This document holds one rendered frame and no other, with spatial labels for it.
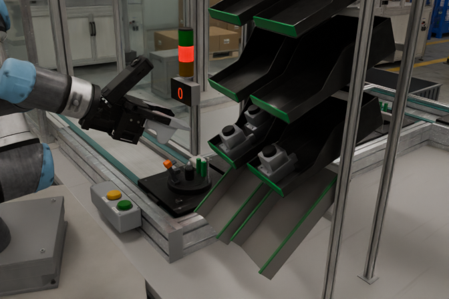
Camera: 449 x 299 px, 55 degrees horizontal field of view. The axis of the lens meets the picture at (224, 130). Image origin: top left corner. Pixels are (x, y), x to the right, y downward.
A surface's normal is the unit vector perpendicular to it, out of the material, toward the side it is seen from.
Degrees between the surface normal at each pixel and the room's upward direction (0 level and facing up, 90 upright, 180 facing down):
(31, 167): 61
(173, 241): 90
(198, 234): 90
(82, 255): 0
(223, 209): 45
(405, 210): 0
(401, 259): 0
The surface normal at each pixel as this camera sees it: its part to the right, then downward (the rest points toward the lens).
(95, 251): 0.02, -0.92
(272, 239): -0.61, -0.53
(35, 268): 0.24, 0.37
